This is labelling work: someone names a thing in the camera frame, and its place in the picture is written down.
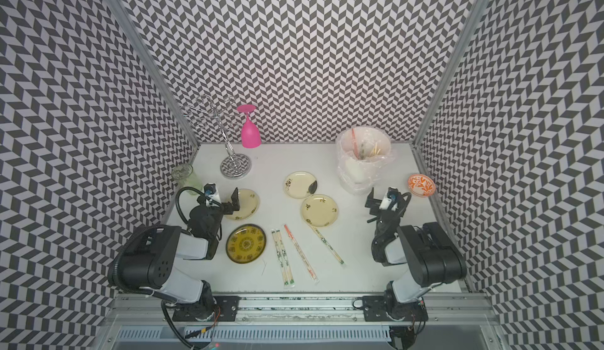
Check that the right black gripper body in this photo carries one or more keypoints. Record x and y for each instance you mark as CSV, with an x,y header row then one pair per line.
x,y
381,212

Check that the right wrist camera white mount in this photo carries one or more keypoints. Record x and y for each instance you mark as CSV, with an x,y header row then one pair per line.
x,y
390,200

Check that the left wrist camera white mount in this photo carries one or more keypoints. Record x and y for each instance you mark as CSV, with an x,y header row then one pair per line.
x,y
211,194

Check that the cream plate left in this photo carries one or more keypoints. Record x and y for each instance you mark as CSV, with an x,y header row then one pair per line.
x,y
249,204

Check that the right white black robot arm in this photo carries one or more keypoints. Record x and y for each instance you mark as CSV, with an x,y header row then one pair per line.
x,y
430,255

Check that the dark yellow patterned plate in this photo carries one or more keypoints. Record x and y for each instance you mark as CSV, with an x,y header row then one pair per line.
x,y
246,244

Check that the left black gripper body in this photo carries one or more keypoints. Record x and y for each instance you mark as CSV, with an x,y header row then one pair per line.
x,y
218,212

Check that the cream plate centre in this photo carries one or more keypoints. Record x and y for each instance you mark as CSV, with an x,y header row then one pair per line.
x,y
319,210

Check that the small orange patterned dish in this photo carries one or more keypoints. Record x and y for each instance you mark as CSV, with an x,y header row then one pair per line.
x,y
421,185

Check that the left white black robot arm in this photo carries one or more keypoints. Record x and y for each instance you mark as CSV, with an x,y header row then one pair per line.
x,y
145,265

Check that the metal wire cup rack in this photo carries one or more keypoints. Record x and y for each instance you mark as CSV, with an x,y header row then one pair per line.
x,y
235,165

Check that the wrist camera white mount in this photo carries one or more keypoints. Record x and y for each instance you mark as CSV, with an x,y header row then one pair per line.
x,y
211,194
390,200

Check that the green translucent plastic cup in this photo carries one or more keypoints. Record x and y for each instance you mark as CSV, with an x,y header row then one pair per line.
x,y
185,176

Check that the green chopsticks pair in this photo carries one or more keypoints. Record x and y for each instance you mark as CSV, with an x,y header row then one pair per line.
x,y
283,259
329,246

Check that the pink plastic goblet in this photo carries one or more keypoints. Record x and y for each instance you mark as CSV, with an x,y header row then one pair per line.
x,y
250,132

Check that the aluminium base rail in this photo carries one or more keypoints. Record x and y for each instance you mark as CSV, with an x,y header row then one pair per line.
x,y
297,318

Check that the cream plate with dark mark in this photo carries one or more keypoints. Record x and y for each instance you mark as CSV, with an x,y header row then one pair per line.
x,y
300,185

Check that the white bin with plastic bag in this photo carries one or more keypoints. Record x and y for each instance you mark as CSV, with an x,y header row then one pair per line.
x,y
363,153

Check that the red chopsticks pair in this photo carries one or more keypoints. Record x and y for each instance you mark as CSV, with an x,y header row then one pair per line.
x,y
302,255

